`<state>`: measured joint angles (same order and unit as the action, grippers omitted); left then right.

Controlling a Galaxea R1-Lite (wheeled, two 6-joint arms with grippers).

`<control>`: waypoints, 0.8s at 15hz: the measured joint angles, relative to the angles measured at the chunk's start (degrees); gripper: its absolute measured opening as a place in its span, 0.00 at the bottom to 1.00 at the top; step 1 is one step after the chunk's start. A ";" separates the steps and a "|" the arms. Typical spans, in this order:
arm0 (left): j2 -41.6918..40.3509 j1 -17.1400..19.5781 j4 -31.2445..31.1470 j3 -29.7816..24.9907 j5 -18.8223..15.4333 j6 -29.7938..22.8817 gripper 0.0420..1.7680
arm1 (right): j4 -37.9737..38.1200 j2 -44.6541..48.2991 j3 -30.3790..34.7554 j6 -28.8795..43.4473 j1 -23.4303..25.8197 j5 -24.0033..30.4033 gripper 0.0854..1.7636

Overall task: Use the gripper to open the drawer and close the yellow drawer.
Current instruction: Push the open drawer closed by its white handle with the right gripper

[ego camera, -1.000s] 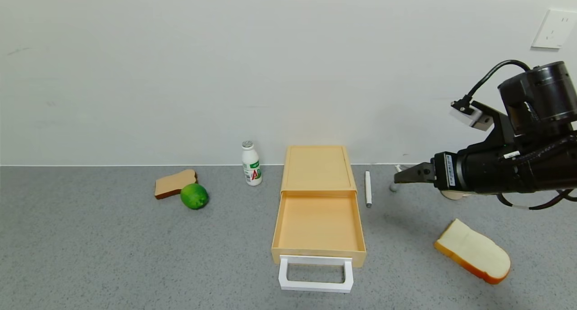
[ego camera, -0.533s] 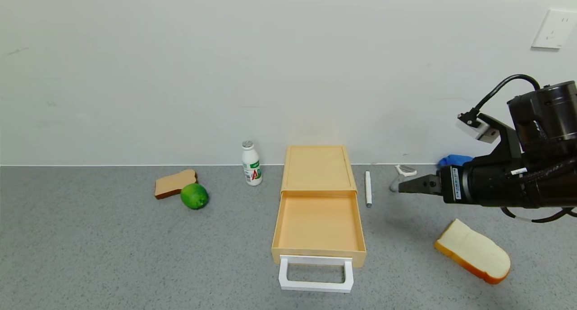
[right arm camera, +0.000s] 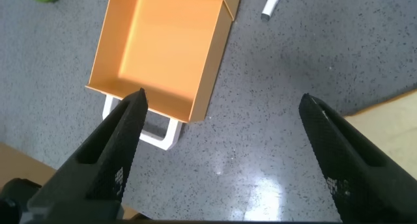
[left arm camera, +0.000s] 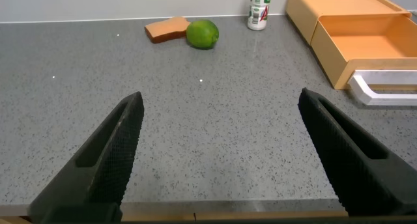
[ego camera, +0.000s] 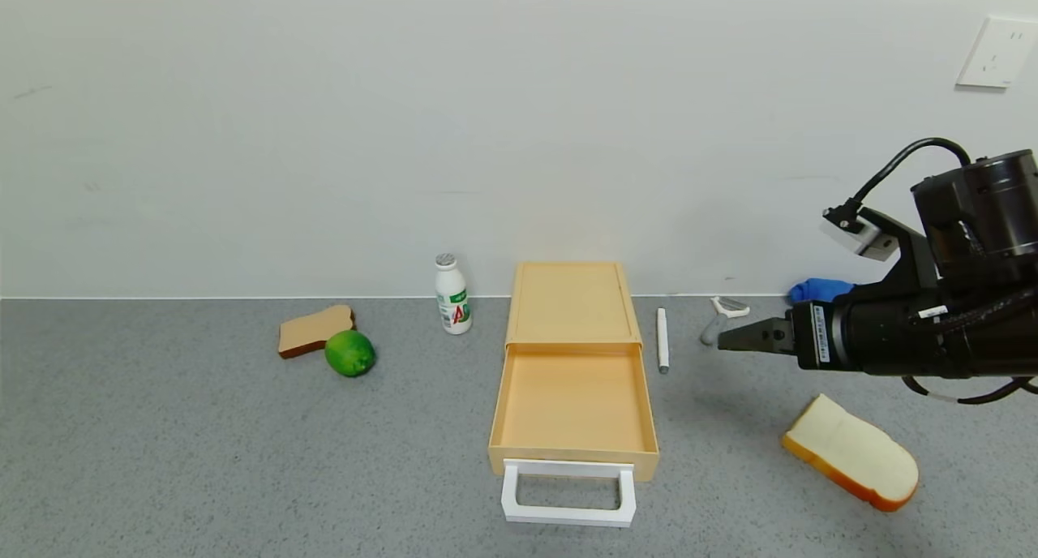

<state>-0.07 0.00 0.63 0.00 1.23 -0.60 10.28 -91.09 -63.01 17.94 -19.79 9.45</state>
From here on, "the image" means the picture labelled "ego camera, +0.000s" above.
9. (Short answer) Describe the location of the black camera cable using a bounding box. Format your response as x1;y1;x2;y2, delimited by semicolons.
846;137;972;212

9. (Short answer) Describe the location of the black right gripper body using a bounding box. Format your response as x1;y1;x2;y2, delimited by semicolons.
791;295;919;376

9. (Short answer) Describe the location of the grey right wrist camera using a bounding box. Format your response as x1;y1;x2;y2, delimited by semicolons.
822;204;903;261

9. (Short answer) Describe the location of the white milk drink bottle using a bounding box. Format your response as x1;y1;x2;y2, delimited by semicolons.
435;253;474;336

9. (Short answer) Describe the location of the brown toast slice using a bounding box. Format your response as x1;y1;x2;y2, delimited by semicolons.
277;304;356;360

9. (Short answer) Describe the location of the green lime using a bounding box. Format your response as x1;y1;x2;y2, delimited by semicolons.
324;329;377;378

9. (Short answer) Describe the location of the white wall socket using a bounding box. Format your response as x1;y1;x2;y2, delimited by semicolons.
956;16;1038;89

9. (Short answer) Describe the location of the yellow drawer with white handle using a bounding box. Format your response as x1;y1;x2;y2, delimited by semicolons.
487;341;661;529

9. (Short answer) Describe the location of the white bread slice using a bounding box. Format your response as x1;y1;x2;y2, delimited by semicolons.
781;393;920;513

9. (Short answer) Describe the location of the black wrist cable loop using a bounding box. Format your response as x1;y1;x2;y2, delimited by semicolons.
900;375;1038;406

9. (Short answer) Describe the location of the blue rolled cloth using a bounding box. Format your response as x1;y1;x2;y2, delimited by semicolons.
787;278;856;304

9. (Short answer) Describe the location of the grey handled peeler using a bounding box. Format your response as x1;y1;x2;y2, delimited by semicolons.
700;296;751;348

